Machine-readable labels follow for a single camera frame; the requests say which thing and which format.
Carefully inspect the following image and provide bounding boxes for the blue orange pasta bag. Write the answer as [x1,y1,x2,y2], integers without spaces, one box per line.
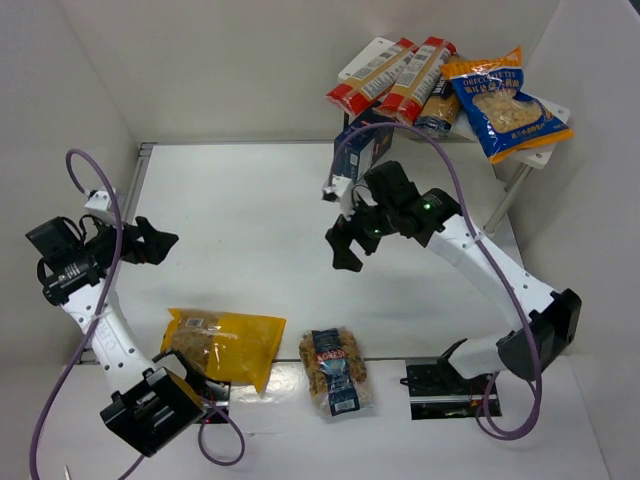
[441,47,574,164]

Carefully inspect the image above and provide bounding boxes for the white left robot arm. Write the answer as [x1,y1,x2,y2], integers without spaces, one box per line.
[26,216,205,457]

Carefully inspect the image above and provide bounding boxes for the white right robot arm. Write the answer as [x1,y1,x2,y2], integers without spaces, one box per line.
[324,161,582,382]

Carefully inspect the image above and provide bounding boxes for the dark blue pasta box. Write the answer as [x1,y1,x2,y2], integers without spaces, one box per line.
[331,111,394,182]

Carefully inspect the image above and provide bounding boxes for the yellow pasta bag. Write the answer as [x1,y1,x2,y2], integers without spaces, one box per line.
[161,308,286,393]

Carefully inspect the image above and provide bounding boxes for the white two-tier shelf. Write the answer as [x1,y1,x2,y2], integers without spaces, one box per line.
[337,37,572,236]

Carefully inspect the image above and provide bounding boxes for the clear fusilli pasta bag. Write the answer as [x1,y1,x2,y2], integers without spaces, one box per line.
[299,327,373,418]

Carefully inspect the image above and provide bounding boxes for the red spaghetti pack left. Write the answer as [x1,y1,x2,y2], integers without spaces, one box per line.
[326,38,419,117]

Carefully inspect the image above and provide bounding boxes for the red spaghetti pack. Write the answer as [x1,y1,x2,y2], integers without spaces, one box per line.
[374,36,457,125]
[326,38,419,117]

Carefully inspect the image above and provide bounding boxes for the red spaghetti pack middle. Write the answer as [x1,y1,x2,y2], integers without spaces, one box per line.
[374,36,457,125]

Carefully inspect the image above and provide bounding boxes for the dark blue spaghetti pack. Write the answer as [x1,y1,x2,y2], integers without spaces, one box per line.
[414,77,461,138]

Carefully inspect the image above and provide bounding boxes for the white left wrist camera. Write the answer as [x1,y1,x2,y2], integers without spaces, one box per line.
[84,190,116,222]

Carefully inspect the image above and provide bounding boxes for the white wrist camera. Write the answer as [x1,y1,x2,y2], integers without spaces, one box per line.
[322,176,355,220]
[84,190,116,222]

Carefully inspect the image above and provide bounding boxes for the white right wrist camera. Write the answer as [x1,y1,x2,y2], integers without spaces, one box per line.
[322,176,355,220]

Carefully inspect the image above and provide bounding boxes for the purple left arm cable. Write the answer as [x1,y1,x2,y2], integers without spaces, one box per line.
[29,148,247,480]

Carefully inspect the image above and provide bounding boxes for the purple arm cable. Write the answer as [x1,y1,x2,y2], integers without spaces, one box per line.
[29,148,247,480]
[327,122,544,441]

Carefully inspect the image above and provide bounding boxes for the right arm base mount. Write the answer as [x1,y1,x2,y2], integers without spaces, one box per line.
[399,358,490,421]

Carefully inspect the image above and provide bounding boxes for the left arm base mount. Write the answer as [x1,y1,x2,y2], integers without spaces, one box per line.
[194,380,231,424]

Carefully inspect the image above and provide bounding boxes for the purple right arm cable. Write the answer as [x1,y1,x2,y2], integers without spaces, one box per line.
[327,122,544,441]

